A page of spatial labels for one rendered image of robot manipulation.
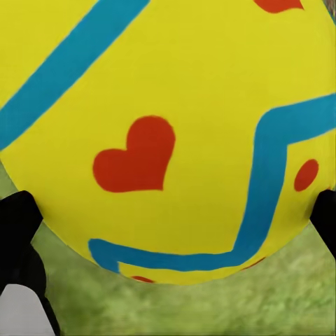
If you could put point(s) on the easter egg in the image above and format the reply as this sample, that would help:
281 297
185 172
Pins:
170 141

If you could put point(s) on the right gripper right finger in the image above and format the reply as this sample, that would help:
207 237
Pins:
324 218

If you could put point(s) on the wicker basket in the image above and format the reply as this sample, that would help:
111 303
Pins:
331 6

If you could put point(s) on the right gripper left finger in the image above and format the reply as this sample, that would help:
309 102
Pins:
19 220

